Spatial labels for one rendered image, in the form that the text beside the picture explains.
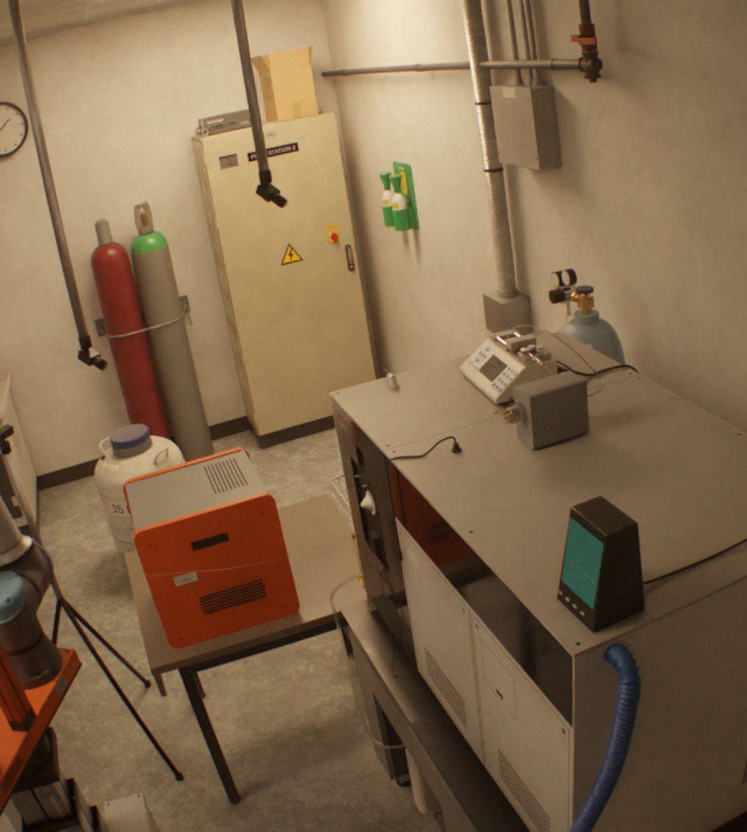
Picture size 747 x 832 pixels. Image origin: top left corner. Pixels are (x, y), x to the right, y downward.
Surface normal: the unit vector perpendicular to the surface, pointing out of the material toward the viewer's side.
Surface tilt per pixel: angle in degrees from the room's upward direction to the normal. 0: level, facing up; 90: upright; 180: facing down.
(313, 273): 90
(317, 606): 0
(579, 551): 80
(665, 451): 0
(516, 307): 90
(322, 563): 0
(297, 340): 90
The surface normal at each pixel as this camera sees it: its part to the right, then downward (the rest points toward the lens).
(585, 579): -0.93, 0.12
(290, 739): -0.14, -0.89
